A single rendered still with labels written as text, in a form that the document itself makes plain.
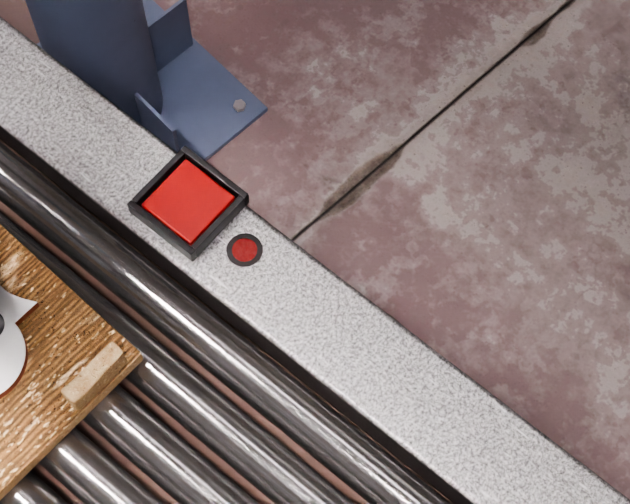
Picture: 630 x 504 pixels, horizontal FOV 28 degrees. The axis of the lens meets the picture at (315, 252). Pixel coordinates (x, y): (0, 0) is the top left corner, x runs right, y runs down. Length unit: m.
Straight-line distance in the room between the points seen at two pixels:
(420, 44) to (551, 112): 0.26
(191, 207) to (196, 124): 1.10
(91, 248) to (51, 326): 0.08
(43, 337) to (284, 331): 0.20
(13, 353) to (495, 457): 0.40
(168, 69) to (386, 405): 1.30
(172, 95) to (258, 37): 0.20
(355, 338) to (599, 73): 1.32
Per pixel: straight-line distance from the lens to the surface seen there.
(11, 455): 1.05
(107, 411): 1.06
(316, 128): 2.20
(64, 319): 1.07
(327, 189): 2.14
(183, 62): 2.26
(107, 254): 1.11
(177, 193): 1.11
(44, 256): 1.12
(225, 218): 1.10
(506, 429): 1.06
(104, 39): 1.92
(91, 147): 1.16
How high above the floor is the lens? 1.92
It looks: 67 degrees down
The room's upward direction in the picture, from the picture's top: 1 degrees clockwise
